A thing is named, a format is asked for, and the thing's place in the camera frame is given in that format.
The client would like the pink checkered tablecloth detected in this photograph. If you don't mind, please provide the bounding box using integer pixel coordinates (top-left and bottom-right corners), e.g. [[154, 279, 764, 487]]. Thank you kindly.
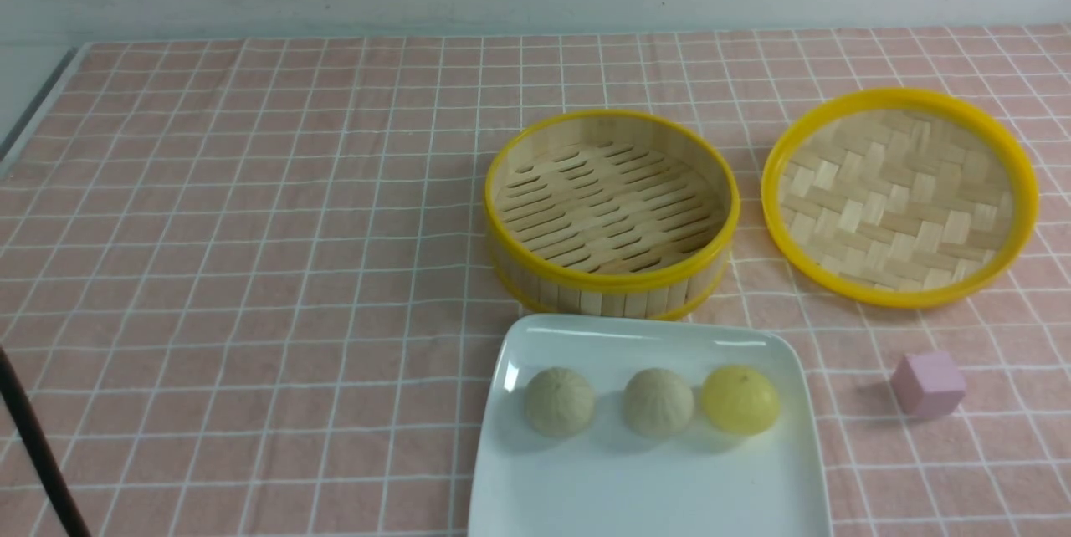
[[1, 25, 1070, 536]]

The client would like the cream steamed bun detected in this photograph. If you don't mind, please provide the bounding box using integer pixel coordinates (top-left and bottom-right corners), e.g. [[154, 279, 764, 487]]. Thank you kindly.
[[623, 368, 695, 439]]

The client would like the greenish steamed bun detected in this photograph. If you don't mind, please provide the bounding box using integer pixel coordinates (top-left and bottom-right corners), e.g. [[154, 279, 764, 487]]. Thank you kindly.
[[524, 366, 597, 439]]

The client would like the yellow rimmed woven steamer lid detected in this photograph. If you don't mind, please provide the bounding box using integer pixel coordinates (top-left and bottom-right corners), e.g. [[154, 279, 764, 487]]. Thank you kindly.
[[761, 88, 1039, 309]]

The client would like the yellow rimmed bamboo steamer basket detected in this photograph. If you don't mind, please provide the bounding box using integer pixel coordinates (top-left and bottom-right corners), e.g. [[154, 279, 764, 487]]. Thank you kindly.
[[483, 109, 741, 320]]

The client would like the pink cube block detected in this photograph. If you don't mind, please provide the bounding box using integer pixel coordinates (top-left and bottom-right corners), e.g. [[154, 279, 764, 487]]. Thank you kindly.
[[889, 350, 966, 419]]

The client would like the white square plate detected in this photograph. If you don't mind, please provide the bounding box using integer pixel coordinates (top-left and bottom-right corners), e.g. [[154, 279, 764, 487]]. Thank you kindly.
[[467, 315, 834, 536]]

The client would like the yellow steamed bun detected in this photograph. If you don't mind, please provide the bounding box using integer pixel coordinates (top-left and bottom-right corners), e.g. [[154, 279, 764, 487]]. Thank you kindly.
[[699, 366, 781, 437]]

